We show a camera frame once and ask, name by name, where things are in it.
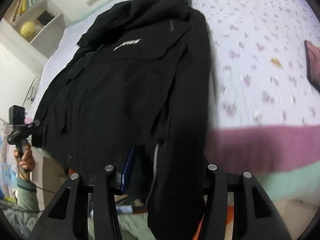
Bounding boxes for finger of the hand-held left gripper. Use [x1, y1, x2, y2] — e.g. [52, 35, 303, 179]
[27, 119, 42, 132]

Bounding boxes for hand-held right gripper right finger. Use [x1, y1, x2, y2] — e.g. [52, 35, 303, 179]
[199, 164, 292, 240]

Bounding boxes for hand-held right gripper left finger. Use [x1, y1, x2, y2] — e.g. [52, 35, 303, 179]
[29, 142, 138, 240]

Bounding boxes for black hooded jacket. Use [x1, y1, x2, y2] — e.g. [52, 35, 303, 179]
[33, 0, 221, 240]

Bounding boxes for person's left forearm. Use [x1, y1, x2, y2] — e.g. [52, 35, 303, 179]
[14, 171, 42, 213]

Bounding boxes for person's left hand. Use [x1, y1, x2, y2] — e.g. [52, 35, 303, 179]
[13, 142, 36, 173]

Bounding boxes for blue patterned mat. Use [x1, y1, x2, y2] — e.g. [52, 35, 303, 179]
[0, 120, 18, 202]

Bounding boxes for pink bed sheet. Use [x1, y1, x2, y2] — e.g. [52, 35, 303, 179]
[207, 123, 320, 173]

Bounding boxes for floral bed sheet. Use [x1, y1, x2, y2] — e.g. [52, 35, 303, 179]
[35, 0, 320, 205]

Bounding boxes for white bookshelf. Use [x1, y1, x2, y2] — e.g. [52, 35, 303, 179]
[0, 0, 67, 58]

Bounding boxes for person's green quilted coat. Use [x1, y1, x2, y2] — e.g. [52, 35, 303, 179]
[0, 199, 44, 240]

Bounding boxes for yellow globe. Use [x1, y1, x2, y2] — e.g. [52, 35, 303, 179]
[20, 21, 36, 37]

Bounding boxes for row of books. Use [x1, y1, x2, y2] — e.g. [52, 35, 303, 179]
[10, 0, 48, 22]

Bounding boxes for floral quilted bed cover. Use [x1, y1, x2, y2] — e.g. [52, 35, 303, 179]
[26, 0, 320, 140]

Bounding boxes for thin black cable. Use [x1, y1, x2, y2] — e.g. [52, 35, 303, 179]
[34, 184, 58, 195]

